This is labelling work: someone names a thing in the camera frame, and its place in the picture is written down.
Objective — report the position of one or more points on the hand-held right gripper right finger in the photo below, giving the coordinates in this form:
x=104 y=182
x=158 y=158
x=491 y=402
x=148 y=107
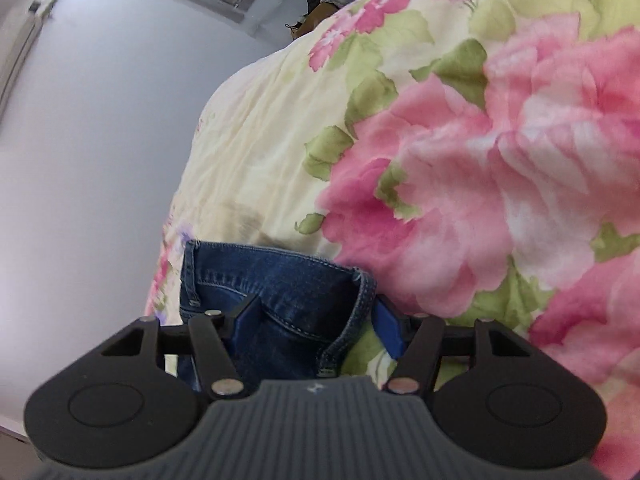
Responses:
x=387 y=329

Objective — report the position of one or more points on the floral printed blanket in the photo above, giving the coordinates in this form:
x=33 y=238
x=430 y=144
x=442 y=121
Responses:
x=450 y=160

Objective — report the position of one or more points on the blue denim pants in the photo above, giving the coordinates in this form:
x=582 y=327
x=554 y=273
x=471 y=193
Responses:
x=290 y=300

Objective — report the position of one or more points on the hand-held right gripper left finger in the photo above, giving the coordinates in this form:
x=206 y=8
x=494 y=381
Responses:
x=244 y=321

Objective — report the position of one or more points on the white wall pipe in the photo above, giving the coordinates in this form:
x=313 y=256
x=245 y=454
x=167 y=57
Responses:
x=30 y=35

